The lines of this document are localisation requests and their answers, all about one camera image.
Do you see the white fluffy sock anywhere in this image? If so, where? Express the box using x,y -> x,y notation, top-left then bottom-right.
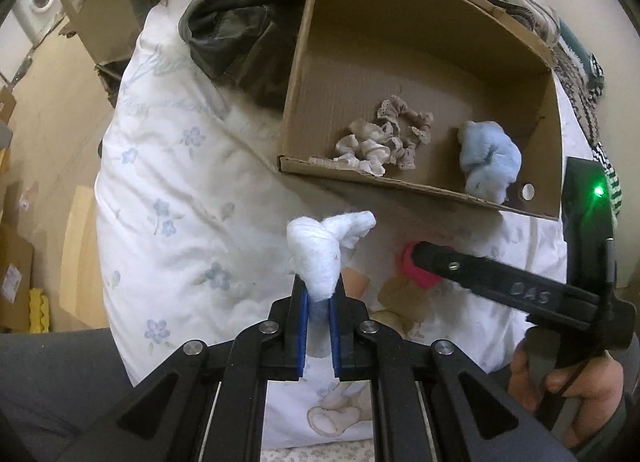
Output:
286,211 -> 376,303

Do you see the light blue fluffy sock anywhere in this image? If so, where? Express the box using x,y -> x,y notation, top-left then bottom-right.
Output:
458,121 -> 522,205

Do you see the white lace scrunchie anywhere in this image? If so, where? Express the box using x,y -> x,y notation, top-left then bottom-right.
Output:
309,119 -> 392,178

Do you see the beige lace scrunchie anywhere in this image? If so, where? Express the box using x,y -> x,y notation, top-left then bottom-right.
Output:
374,96 -> 435,170

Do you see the right hand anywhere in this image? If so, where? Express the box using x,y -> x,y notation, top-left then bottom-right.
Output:
508,341 -> 624,448

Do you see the brown paper piece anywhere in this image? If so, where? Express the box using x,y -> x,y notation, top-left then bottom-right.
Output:
372,275 -> 432,334

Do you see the black white knitted blanket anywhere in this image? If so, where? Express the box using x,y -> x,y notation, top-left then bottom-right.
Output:
552,37 -> 623,217

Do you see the white floral bed sheet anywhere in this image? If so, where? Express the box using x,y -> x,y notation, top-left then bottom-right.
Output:
93,0 -> 591,448

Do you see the flat cardboard sheet on floor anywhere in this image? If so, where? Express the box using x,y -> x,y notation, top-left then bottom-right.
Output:
58,185 -> 108,329

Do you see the yellow foam piece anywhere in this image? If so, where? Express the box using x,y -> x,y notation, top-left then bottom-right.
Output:
29,289 -> 51,334

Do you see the green pillow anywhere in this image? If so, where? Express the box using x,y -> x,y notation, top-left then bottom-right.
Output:
487,0 -> 597,73

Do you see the open cardboard box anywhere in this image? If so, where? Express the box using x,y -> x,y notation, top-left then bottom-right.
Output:
278,0 -> 564,219

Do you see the camouflage jacket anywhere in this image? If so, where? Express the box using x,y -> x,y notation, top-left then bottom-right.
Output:
179,0 -> 306,110

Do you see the cardboard box beside bed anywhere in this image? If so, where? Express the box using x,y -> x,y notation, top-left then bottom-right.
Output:
60,0 -> 151,68

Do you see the white washing machine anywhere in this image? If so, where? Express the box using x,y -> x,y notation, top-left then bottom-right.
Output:
12,0 -> 64,48

